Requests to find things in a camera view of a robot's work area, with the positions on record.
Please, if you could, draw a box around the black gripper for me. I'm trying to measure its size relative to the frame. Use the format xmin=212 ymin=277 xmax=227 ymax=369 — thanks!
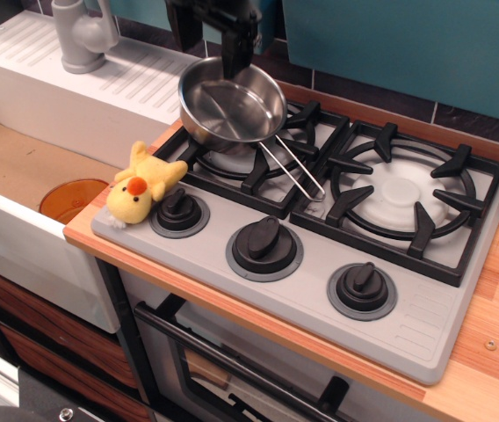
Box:
xmin=165 ymin=1 xmax=262 ymax=79

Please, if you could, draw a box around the stainless steel pan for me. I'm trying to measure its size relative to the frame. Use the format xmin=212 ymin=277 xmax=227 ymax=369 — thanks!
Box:
xmin=177 ymin=57 xmax=326 ymax=202

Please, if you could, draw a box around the black left stove knob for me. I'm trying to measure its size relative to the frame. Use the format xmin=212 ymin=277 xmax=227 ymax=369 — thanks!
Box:
xmin=148 ymin=188 xmax=210 ymax=239

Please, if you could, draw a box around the black stove knob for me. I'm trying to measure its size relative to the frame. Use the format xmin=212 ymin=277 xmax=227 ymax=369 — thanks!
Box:
xmin=148 ymin=188 xmax=210 ymax=239
xmin=327 ymin=262 xmax=398 ymax=322
xmin=226 ymin=215 xmax=304 ymax=283

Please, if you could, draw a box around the black middle stove knob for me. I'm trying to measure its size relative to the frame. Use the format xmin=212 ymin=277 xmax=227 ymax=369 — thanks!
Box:
xmin=226 ymin=215 xmax=304 ymax=283

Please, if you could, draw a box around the grey toy stove top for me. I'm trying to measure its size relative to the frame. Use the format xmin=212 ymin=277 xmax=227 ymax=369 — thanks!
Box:
xmin=90 ymin=81 xmax=499 ymax=387

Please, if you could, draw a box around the black right stove knob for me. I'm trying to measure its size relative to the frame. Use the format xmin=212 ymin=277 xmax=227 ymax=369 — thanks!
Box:
xmin=327 ymin=262 xmax=398 ymax=322

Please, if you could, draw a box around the grey toy faucet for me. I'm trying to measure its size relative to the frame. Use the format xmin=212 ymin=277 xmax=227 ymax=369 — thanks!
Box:
xmin=52 ymin=0 xmax=119 ymax=75

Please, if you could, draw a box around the black left burner grate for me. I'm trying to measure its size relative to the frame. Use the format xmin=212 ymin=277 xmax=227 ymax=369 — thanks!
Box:
xmin=154 ymin=100 xmax=350 ymax=219

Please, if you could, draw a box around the black burner grate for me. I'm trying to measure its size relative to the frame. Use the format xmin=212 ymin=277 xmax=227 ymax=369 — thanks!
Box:
xmin=154 ymin=100 xmax=350 ymax=219
xmin=290 ymin=120 xmax=499 ymax=287

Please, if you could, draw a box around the yellow stuffed duck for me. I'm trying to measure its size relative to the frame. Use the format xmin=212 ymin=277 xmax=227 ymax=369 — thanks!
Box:
xmin=106 ymin=141 xmax=188 ymax=229

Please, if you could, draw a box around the white toy sink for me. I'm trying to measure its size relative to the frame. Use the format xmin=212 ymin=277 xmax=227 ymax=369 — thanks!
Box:
xmin=0 ymin=11 xmax=193 ymax=333

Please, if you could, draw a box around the orange plastic plate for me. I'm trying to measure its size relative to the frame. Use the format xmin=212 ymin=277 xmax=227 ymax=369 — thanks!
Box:
xmin=39 ymin=178 xmax=108 ymax=224

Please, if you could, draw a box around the black right burner grate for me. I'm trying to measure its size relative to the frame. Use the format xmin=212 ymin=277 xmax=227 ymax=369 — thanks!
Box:
xmin=290 ymin=120 xmax=499 ymax=287

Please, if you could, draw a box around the wooden drawer cabinet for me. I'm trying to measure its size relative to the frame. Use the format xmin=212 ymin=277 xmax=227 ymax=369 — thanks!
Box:
xmin=0 ymin=275 xmax=153 ymax=421

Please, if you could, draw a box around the oven door with handle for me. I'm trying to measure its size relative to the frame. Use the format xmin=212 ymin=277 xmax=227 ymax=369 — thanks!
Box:
xmin=133 ymin=295 xmax=416 ymax=421

